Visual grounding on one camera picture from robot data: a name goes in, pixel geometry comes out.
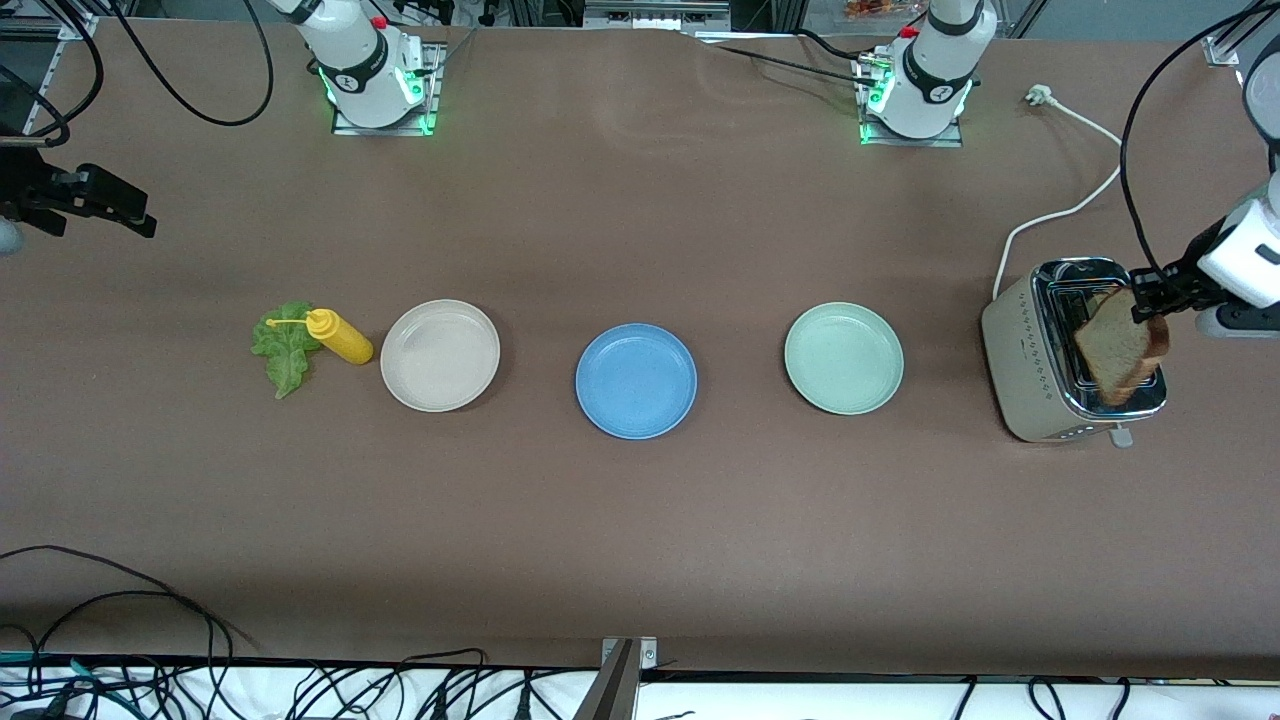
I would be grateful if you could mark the orange snack bag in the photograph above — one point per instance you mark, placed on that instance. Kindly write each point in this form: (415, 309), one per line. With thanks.
(880, 8)

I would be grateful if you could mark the grey power strip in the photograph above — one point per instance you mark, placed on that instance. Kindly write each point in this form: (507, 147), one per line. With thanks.
(655, 15)

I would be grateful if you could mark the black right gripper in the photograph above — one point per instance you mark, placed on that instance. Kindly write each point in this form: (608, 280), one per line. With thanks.
(25, 187)

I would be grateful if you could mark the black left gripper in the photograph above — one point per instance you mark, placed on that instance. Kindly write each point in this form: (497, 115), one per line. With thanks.
(1186, 276)

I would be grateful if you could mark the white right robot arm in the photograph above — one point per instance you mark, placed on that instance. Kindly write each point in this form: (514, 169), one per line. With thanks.
(360, 60)

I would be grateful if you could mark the green lettuce leaf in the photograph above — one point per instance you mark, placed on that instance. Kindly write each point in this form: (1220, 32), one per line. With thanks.
(285, 350)

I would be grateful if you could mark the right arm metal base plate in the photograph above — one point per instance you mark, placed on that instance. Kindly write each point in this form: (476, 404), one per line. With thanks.
(385, 130)

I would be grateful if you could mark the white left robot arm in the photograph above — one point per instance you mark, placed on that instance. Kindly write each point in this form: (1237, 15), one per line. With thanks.
(935, 70)

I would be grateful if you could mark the pale green round plate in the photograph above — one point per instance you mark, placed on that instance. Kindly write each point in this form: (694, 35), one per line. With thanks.
(844, 358)

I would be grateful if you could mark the beige round plate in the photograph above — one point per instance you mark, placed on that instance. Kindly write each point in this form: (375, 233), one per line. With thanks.
(440, 355)

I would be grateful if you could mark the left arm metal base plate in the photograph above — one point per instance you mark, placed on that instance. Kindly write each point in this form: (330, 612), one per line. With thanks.
(910, 142)

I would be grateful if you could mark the blue round plate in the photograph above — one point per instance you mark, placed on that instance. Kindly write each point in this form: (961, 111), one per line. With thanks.
(636, 380)

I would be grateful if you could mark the aluminium profile bracket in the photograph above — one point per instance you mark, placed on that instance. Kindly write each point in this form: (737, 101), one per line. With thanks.
(620, 690)

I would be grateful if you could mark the beige chrome two-slot toaster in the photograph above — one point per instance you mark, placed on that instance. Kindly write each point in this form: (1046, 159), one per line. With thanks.
(1020, 370)

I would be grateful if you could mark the brown bread slice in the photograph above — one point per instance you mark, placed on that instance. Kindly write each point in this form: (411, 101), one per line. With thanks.
(1110, 350)

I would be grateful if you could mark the yellow squeeze sauce bottle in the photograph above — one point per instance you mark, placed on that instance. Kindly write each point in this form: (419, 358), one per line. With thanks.
(345, 342)

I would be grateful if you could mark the aluminium frame profile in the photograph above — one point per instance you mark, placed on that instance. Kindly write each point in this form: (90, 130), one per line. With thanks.
(75, 25)
(1225, 50)

